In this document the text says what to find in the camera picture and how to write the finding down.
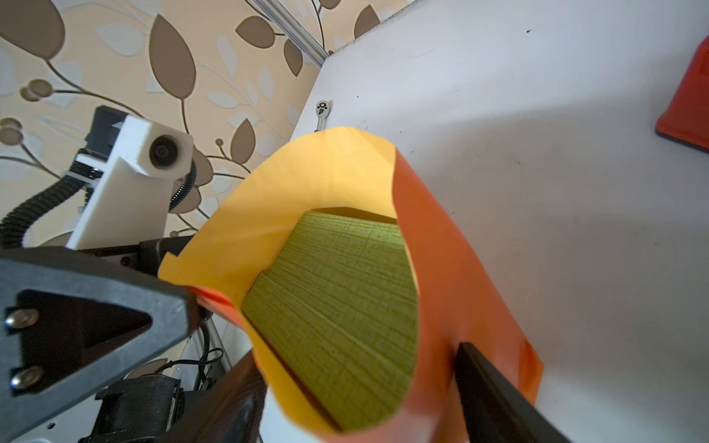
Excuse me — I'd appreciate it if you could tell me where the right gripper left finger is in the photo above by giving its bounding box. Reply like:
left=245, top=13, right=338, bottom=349
left=160, top=352, right=267, bottom=443

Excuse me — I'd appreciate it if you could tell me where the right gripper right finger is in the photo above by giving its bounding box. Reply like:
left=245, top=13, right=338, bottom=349
left=455, top=343, right=569, bottom=443

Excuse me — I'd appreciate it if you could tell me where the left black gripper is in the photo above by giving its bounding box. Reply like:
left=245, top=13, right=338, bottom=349
left=1, top=236, right=201, bottom=440

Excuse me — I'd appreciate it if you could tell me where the green gift box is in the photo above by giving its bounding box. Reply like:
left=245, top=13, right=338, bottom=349
left=242, top=212, right=418, bottom=432

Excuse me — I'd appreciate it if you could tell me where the red tape dispenser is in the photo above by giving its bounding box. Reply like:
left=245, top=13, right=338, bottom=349
left=655, top=38, right=709, bottom=152

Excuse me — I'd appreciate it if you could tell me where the yellow orange wrapping paper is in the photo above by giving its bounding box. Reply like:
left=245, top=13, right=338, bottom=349
left=159, top=127, right=544, bottom=442

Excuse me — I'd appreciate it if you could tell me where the small red-handled ratchet wrench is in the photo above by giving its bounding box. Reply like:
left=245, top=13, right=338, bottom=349
left=315, top=100, right=332, bottom=132

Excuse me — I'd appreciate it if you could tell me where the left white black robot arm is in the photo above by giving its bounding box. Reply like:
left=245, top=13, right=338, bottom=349
left=1, top=247, right=201, bottom=442

